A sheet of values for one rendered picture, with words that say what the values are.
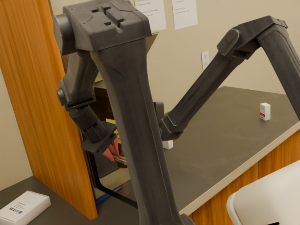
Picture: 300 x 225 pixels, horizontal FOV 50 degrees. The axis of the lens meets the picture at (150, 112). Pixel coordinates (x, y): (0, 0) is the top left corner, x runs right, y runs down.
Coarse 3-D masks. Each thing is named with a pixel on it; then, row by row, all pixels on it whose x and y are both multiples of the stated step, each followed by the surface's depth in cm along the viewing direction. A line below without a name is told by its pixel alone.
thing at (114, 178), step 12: (96, 96) 99; (96, 108) 101; (108, 108) 96; (120, 144) 99; (96, 156) 111; (96, 168) 114; (108, 168) 108; (120, 168) 104; (108, 180) 111; (120, 180) 106; (108, 192) 114; (120, 192) 109; (132, 192) 104; (132, 204) 106
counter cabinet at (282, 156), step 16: (288, 144) 163; (272, 160) 154; (288, 160) 167; (240, 176) 137; (256, 176) 146; (224, 192) 131; (208, 208) 125; (224, 208) 133; (208, 224) 127; (224, 224) 135
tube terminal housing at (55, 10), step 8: (48, 0) 98; (56, 0) 98; (64, 0) 100; (72, 0) 102; (80, 0) 104; (88, 0) 106; (56, 8) 99; (64, 64) 104; (96, 80) 113; (80, 136) 113; (88, 168) 118; (96, 192) 122
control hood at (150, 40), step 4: (152, 32) 111; (156, 32) 112; (152, 36) 112; (156, 36) 114; (148, 40) 113; (152, 40) 115; (148, 44) 116; (148, 48) 118; (64, 56) 102; (68, 56) 100; (64, 60) 103; (68, 60) 101
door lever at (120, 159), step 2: (112, 154) 95; (114, 154) 95; (116, 154) 95; (112, 156) 95; (114, 156) 94; (116, 156) 94; (118, 156) 94; (120, 156) 94; (122, 156) 93; (114, 158) 94; (116, 158) 94; (118, 158) 93; (120, 158) 93; (122, 158) 92; (124, 158) 92; (116, 160) 94; (118, 160) 93; (120, 160) 93; (122, 160) 92; (124, 160) 91; (122, 162) 92; (124, 162) 91; (126, 164) 91
